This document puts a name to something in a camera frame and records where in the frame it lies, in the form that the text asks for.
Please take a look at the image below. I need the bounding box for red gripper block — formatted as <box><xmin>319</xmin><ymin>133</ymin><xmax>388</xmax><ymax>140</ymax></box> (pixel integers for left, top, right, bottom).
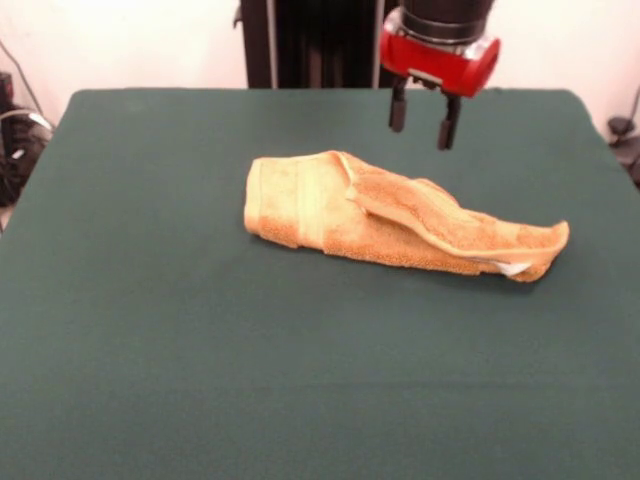
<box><xmin>378</xmin><ymin>7</ymin><xmax>501</xmax><ymax>151</ymax></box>

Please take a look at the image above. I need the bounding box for tan terry towel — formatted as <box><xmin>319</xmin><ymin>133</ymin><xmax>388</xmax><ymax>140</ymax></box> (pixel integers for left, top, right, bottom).
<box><xmin>242</xmin><ymin>149</ymin><xmax>571</xmax><ymax>284</ymax></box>

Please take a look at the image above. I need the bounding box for black stand base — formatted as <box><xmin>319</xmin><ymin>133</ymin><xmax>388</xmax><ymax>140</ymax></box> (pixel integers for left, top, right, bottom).
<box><xmin>607</xmin><ymin>84</ymin><xmax>640</xmax><ymax>189</ymax></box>

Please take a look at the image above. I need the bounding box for dark green table cloth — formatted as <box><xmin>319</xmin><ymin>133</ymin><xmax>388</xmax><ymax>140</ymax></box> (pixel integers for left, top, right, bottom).
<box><xmin>0</xmin><ymin>87</ymin><xmax>640</xmax><ymax>480</ymax></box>

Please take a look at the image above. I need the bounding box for black equipment pile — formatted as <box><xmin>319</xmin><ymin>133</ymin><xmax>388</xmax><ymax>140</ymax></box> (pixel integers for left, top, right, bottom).
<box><xmin>0</xmin><ymin>72</ymin><xmax>54</xmax><ymax>209</ymax></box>

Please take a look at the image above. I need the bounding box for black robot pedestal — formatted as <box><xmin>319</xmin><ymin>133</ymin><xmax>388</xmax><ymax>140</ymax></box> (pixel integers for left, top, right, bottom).
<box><xmin>232</xmin><ymin>0</ymin><xmax>401</xmax><ymax>90</ymax></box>

